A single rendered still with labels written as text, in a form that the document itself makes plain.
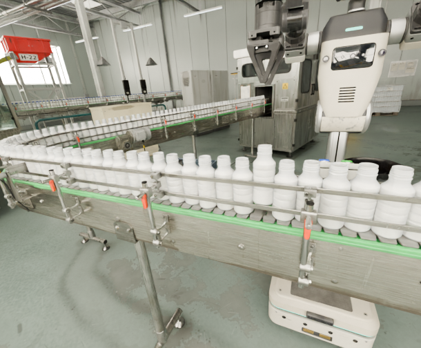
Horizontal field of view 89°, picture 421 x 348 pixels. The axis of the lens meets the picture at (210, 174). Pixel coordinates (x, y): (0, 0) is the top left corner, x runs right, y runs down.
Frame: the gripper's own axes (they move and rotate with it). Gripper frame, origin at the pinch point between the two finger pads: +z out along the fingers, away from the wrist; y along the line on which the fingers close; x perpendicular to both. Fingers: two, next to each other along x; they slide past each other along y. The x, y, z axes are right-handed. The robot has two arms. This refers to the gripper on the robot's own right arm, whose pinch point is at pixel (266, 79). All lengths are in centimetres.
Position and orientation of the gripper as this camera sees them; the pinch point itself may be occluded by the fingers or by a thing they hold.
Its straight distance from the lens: 56.2
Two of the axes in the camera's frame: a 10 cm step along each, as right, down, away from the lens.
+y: -4.0, 3.0, -8.6
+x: 9.1, 0.9, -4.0
